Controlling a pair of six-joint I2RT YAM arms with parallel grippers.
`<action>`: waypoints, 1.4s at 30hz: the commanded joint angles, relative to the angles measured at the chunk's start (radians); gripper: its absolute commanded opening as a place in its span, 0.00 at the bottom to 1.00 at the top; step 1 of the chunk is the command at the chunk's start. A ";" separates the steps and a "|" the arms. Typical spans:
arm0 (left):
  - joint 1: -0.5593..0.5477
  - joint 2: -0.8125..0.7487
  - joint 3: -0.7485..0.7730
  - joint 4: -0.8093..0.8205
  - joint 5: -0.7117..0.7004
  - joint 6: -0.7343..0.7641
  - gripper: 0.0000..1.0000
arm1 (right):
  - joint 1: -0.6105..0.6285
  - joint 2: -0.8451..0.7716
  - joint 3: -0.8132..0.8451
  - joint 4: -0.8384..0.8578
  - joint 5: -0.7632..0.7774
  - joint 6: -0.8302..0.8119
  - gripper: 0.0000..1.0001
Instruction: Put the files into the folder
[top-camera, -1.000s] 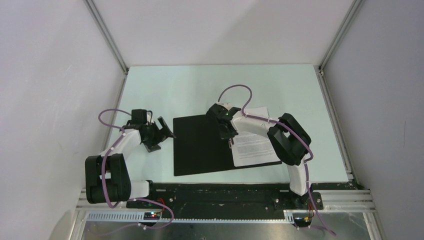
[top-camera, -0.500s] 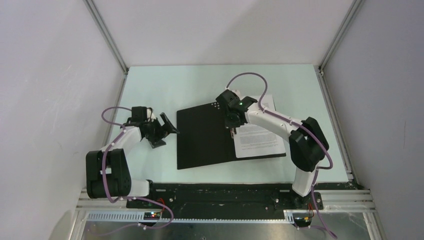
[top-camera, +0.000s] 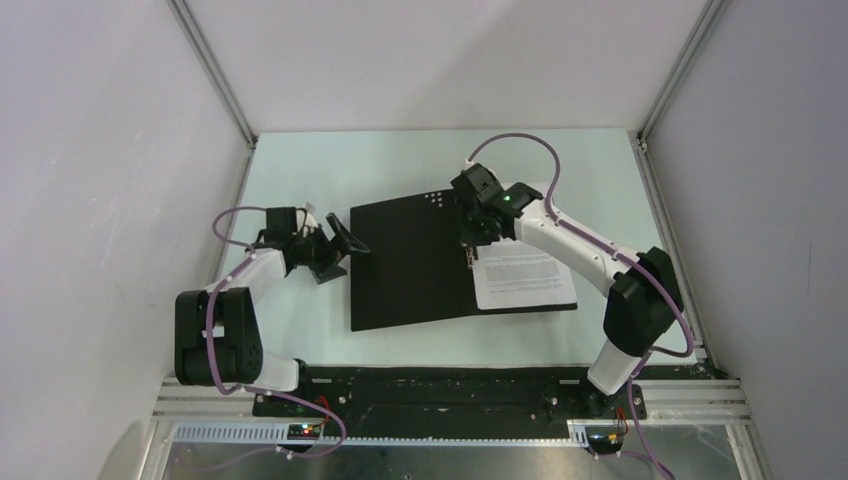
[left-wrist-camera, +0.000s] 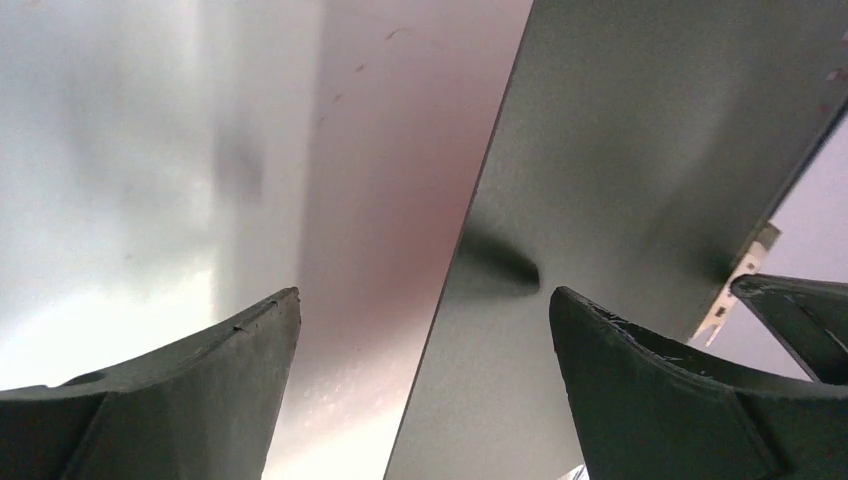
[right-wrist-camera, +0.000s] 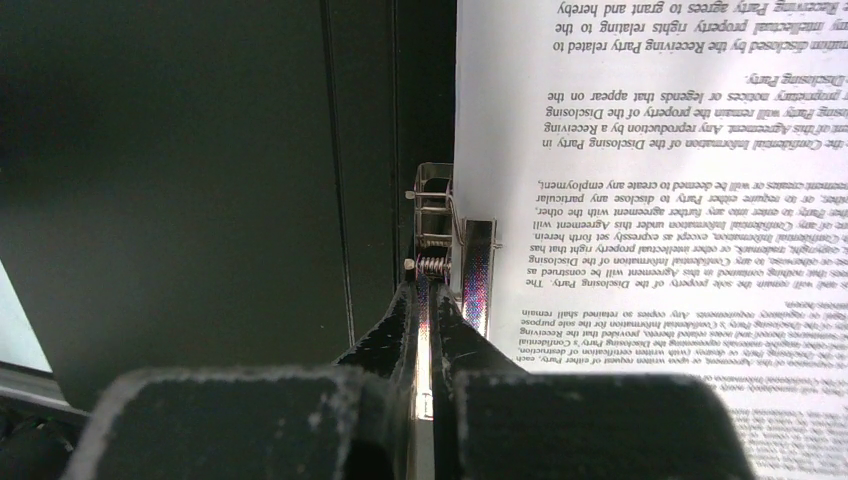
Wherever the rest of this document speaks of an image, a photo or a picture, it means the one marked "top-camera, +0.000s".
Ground right controller board with LEDs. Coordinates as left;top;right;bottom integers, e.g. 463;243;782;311
587;434;626;457

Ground left controller board with LEDs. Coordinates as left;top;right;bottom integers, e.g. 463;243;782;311
286;423;323;441

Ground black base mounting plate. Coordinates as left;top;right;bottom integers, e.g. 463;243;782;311
294;366;647;441

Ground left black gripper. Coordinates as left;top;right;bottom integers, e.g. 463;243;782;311
291;214;369;284

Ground red and black folder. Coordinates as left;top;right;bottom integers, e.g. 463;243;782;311
350;190;578;332

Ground left aluminium frame post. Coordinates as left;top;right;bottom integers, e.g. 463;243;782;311
166;0;258;150

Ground controller board with leds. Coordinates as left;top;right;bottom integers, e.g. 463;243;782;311
587;434;626;457
286;423;323;441

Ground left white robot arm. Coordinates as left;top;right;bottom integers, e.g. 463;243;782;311
174;206;370;417

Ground white slotted cable duct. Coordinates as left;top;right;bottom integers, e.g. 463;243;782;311
173;422;591;448

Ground silver folder clip mechanism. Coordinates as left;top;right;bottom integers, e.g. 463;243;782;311
463;245;478;270

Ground aluminium front rail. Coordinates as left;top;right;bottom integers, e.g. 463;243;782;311
153;378;752;428

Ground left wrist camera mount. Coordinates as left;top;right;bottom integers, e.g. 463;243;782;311
295;203;320;236

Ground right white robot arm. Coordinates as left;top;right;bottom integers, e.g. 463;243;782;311
450;163;683;418

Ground printed white paper sheets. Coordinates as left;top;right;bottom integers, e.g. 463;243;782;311
472;240;577;310

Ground aluminium frame post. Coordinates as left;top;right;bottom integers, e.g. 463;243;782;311
636;0;730;151
166;0;258;150

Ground right aluminium frame post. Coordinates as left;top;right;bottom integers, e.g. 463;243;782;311
636;0;730;151

